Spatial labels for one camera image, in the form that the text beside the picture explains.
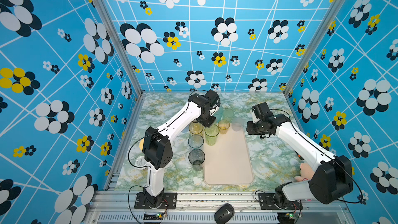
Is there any green translucent cup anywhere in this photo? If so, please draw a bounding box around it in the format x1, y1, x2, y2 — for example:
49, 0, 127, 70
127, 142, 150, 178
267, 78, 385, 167
204, 124, 220, 146

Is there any small amber cup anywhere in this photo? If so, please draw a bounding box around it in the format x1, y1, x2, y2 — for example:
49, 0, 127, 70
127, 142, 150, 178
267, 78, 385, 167
218, 119, 230, 134

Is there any clear colourless cup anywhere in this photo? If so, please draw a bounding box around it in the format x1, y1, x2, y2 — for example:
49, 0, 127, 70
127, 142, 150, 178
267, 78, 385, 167
231, 118, 244, 132

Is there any dark smoky cup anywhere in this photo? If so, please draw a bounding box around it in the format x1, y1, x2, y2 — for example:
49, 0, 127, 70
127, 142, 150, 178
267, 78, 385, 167
188, 149, 205, 171

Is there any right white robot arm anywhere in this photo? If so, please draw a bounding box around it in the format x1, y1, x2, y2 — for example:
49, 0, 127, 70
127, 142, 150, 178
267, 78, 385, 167
247, 113, 354, 208

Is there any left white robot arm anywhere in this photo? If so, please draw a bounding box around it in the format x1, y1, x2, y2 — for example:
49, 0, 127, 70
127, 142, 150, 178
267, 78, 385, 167
142, 90, 220, 207

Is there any beige plastic tray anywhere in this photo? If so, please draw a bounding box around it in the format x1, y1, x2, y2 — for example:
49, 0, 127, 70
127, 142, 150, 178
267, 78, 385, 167
204, 129, 254, 185

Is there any teal cup right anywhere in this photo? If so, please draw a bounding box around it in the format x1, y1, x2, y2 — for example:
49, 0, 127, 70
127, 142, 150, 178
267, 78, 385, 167
214, 106, 223, 122

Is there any amber cup front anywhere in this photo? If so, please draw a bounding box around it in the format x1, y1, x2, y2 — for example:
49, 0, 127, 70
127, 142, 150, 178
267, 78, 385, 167
188, 122, 204, 135

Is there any light green cup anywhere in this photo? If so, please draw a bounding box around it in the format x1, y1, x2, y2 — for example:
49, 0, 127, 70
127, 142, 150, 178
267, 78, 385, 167
222, 108, 235, 122

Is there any grey-blue clear cup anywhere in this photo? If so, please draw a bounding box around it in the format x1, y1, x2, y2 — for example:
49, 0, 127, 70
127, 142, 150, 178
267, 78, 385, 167
188, 134, 204, 149

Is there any pink plush doll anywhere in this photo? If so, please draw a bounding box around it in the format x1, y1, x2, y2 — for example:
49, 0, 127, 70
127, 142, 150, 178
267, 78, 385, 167
294, 162, 315, 181

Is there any black computer mouse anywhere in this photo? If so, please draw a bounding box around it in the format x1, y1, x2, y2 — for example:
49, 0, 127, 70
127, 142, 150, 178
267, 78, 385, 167
214, 203, 235, 224

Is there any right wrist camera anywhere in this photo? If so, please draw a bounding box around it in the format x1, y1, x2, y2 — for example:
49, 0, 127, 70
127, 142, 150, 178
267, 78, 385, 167
251, 102, 274, 123

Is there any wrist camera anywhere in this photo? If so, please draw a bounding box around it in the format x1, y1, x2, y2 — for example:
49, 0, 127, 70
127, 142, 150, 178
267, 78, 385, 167
251, 102, 274, 123
204, 90, 220, 109

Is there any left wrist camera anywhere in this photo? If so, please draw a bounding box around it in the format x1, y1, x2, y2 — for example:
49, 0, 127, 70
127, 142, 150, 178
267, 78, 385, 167
204, 90, 220, 109

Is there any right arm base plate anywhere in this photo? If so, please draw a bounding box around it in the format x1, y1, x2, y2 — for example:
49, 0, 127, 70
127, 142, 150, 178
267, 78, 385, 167
255, 192, 303, 212

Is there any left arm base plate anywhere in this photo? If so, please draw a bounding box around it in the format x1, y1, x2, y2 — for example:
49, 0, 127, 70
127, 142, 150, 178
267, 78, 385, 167
134, 192, 178, 211

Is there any aluminium front frame rail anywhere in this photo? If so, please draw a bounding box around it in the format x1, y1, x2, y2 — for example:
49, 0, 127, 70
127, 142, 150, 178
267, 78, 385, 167
84, 191, 355, 224

